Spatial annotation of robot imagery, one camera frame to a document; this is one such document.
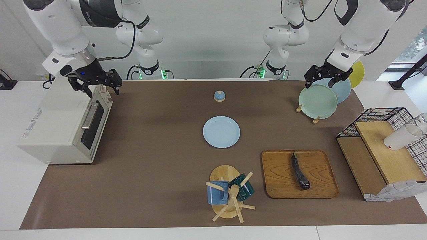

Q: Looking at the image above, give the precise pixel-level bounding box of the wooden tray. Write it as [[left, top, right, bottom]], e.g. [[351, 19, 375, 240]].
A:
[[261, 150, 340, 199]]

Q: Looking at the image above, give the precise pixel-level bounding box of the black clamp mount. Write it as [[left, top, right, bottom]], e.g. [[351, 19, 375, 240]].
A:
[[0, 68, 18, 90]]

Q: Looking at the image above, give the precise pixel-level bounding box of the wooden shelf with wire basket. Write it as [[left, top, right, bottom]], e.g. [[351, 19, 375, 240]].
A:
[[336, 107, 427, 200]]

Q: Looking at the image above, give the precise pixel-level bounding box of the white cup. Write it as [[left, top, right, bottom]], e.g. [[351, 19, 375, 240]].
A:
[[383, 123, 421, 151]]

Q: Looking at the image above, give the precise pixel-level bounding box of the yellow plate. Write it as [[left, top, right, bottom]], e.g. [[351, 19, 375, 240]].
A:
[[349, 61, 365, 89]]

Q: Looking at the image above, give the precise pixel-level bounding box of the black camera stand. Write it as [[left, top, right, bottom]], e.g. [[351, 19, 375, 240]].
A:
[[389, 53, 427, 90]]

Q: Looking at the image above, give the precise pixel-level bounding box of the wooden mug tree stand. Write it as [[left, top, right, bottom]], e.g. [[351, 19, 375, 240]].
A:
[[205, 165, 256, 223]]

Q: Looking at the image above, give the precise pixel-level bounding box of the clear glass cup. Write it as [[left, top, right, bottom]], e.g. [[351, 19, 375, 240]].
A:
[[414, 113, 427, 135]]

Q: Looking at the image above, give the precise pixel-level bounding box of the brown table mat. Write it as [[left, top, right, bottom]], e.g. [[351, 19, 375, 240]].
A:
[[19, 80, 427, 230]]

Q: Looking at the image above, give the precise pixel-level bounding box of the wooden plate rack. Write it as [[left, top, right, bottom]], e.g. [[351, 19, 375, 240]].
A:
[[296, 104, 321, 124]]

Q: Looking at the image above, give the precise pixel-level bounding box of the white toaster oven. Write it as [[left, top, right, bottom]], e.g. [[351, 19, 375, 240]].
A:
[[17, 79, 113, 164]]

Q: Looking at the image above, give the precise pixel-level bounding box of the marble patterned cloth strip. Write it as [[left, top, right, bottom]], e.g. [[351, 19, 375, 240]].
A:
[[364, 179, 427, 202]]

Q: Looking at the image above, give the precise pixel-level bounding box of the black coiled cable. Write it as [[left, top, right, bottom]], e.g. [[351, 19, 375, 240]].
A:
[[42, 74, 56, 89]]

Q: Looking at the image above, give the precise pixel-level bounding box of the pale green plate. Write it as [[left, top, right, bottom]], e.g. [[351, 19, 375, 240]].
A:
[[298, 84, 338, 120]]

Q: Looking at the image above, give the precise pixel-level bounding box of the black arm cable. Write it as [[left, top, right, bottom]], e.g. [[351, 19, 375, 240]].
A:
[[301, 0, 335, 23], [97, 21, 136, 61]]

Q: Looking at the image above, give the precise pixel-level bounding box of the light blue racked plate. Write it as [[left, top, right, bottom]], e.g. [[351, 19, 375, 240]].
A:
[[317, 77, 352, 104]]

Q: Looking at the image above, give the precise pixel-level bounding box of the oven glass door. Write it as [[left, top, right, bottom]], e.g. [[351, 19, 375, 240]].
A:
[[77, 86, 113, 158]]

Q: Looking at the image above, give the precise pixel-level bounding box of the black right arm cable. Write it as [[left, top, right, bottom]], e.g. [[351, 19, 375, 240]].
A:
[[97, 21, 136, 61]]

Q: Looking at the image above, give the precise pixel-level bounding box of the black base cable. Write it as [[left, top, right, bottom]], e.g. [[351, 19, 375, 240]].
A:
[[240, 50, 271, 79], [126, 64, 141, 80]]

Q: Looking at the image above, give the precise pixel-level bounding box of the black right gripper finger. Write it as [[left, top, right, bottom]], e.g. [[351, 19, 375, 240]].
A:
[[68, 77, 93, 98], [105, 69, 122, 96]]

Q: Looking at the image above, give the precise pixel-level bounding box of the dark green mug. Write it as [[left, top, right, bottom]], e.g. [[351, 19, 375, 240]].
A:
[[229, 173, 255, 202]]

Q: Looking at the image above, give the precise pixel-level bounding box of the dark purple eggplant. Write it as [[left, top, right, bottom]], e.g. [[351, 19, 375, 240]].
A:
[[291, 151, 311, 190]]

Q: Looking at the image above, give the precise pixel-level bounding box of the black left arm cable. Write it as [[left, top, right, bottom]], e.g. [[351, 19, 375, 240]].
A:
[[301, 0, 335, 23]]

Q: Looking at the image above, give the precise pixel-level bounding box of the blue mug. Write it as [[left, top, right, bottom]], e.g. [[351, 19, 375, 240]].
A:
[[207, 181, 229, 205]]

